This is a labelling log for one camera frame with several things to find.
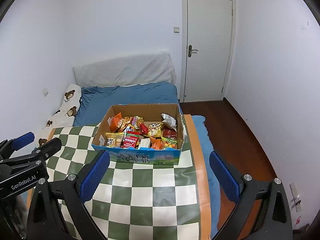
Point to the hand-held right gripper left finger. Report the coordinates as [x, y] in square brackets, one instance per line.
[96, 175]

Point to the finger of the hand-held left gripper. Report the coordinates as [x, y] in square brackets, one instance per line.
[23, 138]
[50, 146]

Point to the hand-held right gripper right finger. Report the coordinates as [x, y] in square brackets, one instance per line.
[225, 177]

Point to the yellow cake ball bag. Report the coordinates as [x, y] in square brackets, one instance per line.
[115, 141]

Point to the cardboard box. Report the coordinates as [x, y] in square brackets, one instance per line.
[140, 156]

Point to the white pack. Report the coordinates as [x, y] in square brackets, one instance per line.
[145, 143]

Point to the bear print pillow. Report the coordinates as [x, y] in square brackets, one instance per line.
[67, 105]

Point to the pile of mixed snack packets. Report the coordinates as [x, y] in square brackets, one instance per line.
[130, 138]

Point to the green white checkered blanket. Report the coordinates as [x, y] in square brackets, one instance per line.
[150, 192]

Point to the blue bed sheet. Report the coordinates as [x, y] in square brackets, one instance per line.
[130, 95]

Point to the white padded headboard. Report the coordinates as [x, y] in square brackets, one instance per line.
[125, 70]

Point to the white door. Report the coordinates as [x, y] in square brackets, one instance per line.
[210, 42]
[183, 42]

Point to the white wall socket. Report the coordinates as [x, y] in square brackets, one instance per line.
[45, 91]

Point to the white light switch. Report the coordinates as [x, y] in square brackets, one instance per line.
[176, 30]

